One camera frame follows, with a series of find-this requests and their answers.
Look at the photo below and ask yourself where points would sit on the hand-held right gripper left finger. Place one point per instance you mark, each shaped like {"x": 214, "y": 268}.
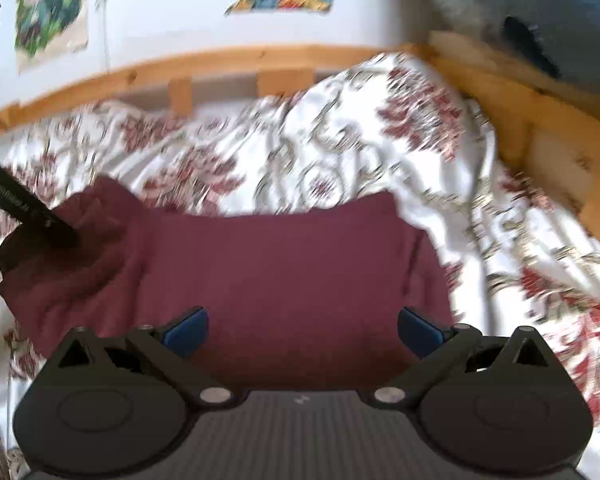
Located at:
{"x": 186, "y": 332}

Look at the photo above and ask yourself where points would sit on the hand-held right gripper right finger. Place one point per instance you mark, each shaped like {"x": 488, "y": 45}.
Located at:
{"x": 420, "y": 332}

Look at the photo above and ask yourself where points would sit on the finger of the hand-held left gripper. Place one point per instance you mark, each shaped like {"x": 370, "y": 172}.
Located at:
{"x": 52, "y": 227}

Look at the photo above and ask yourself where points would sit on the maroon long-sleeve sweater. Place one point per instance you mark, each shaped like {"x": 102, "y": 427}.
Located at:
{"x": 280, "y": 270}

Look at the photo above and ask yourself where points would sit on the clear plastic bag of clothes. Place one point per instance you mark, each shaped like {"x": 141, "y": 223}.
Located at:
{"x": 545, "y": 15}

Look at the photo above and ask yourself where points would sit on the blond cartoon figure poster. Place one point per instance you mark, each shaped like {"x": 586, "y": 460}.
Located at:
{"x": 52, "y": 10}

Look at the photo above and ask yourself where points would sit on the white floral bed sheet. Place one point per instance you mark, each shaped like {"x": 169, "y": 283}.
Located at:
{"x": 305, "y": 150}

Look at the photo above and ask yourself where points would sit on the wooden bed frame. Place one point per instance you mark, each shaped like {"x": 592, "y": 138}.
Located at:
{"x": 205, "y": 60}

